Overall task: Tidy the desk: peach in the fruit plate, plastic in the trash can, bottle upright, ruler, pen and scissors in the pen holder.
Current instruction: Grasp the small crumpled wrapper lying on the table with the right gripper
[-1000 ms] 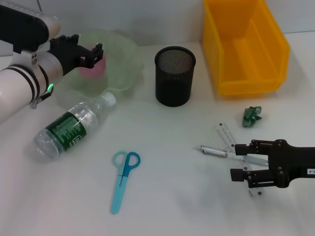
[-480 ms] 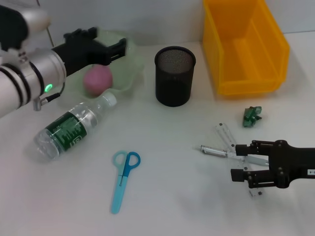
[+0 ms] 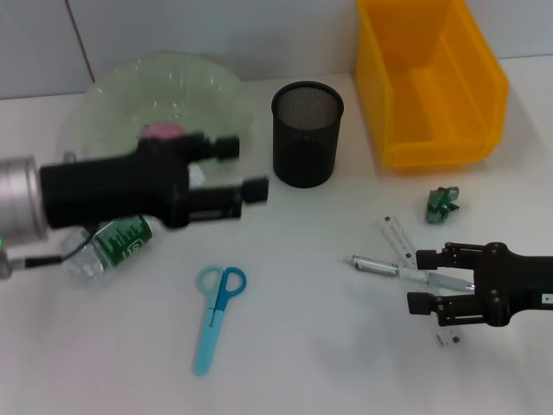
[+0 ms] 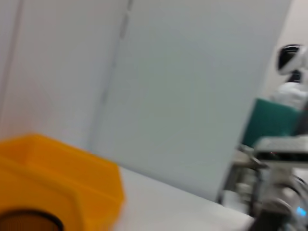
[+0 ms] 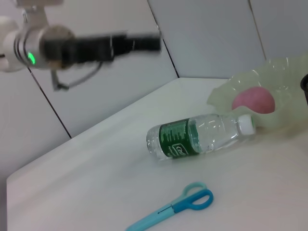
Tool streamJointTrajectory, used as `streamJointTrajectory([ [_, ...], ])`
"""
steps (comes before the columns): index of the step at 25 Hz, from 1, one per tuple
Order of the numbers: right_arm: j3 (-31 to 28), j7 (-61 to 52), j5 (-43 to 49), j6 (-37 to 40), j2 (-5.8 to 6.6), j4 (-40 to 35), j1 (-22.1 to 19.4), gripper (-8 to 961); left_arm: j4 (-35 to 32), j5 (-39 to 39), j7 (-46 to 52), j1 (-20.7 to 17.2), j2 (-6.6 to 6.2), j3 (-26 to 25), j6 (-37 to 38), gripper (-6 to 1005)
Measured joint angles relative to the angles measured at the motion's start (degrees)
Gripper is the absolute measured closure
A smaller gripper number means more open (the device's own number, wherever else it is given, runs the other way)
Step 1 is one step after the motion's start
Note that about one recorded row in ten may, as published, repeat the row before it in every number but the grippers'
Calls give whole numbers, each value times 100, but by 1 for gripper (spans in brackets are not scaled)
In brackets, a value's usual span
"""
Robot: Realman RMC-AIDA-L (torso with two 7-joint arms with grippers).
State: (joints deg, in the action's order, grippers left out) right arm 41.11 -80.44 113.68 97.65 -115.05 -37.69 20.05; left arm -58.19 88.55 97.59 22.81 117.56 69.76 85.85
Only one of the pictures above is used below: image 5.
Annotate blue and teal scissors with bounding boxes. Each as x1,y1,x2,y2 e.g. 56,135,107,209
125,182,214,231

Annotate black mesh pen holder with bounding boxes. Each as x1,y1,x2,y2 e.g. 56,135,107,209
300,73,308,106

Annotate translucent green fruit bowl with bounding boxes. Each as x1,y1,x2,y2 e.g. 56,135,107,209
207,51,308,132

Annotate left arm grey cable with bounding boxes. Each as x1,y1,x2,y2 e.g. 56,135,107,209
50,61,102,92

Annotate pink peach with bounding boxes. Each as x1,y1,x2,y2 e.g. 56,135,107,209
231,87,276,114

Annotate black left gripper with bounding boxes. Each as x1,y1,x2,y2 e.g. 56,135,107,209
44,32,162,65

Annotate clear green-label water bottle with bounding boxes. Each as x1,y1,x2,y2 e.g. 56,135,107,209
146,113,257,162

